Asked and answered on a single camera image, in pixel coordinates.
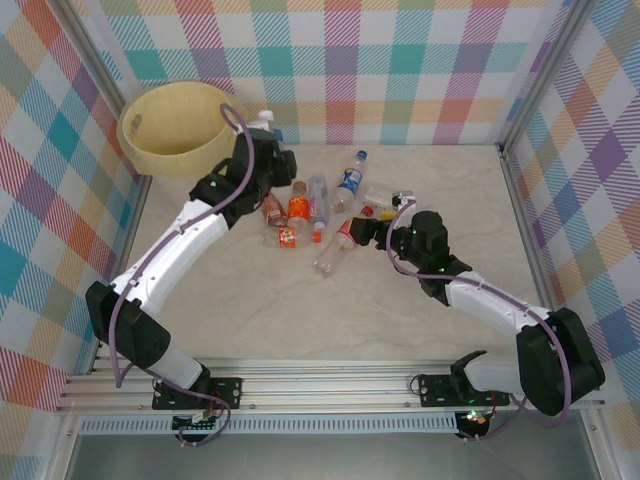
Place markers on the aluminium left corner post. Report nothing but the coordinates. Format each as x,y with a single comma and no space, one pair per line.
95,60

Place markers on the clear bottle white green label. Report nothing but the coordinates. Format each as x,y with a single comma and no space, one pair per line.
376,196

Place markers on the cream round bin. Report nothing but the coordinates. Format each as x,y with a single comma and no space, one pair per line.
165,160

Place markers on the clear purple-tinted ribbed bottle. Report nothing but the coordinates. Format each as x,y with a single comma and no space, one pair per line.
318,197

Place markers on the aluminium right side rail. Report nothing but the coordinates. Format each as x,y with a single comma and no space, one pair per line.
528,225

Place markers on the orange label juice bottle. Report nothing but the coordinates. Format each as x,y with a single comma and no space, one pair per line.
298,207

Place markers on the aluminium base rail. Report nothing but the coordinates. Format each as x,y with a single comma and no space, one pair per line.
325,390

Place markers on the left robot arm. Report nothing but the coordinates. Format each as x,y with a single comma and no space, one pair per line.
165,260

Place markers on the aluminium right corner post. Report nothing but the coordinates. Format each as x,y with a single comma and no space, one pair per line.
539,75

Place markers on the grey metal panel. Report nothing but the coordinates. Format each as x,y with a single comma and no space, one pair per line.
325,457

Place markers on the black right electronics board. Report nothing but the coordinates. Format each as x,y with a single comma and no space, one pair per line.
475,422

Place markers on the clear cola bottle red label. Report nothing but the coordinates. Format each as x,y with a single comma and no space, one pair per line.
330,257

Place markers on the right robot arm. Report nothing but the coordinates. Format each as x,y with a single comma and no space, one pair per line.
500,300

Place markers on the clear bottle blue label blue cap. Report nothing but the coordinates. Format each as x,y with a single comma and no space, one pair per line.
350,180

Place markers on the black left electronics board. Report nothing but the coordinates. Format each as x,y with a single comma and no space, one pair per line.
195,425

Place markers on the water bottle blue label white cap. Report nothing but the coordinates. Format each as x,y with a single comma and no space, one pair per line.
264,119

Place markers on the black mounting plate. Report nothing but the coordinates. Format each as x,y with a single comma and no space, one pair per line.
435,390
227,392

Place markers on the aluminium corner post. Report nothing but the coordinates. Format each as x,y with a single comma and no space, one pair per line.
95,60
539,75

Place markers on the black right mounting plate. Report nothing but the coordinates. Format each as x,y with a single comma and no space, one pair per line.
435,390

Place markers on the crushed bottle orange green label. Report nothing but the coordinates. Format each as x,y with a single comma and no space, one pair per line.
286,237

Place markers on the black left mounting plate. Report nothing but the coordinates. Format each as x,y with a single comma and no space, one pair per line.
227,392

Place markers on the black electronics board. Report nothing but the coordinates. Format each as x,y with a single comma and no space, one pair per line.
475,422
195,425

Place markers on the brown coffee drink bottle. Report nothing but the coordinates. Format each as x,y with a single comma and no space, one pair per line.
274,210

